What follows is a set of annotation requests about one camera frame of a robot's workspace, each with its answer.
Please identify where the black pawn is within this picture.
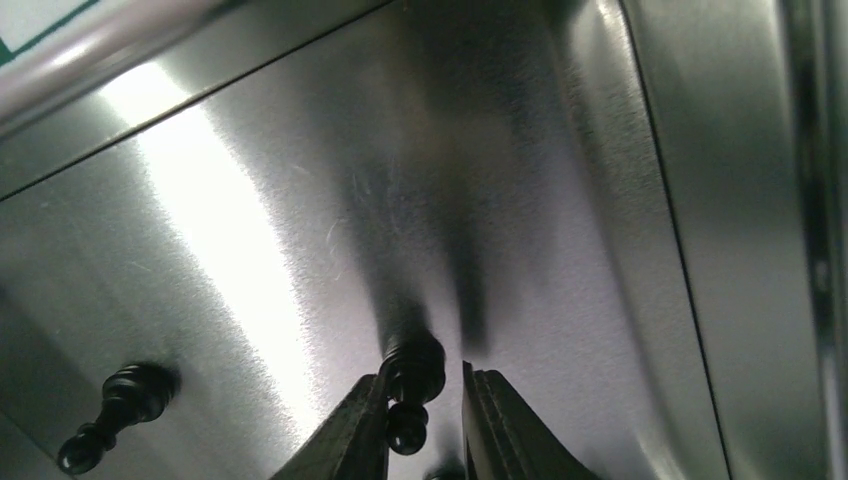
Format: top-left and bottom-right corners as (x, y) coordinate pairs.
(380, 331), (446, 456)
(56, 362), (180, 476)

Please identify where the green white chess board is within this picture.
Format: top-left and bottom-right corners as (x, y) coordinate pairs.
(1, 0), (98, 66)

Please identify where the silver tin with pawns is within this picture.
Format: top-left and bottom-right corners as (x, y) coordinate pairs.
(1, 1), (847, 479)

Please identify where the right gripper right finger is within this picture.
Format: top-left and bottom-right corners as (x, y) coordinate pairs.
(462, 362), (597, 479)

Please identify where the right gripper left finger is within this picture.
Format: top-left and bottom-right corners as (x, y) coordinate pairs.
(272, 374), (389, 480)

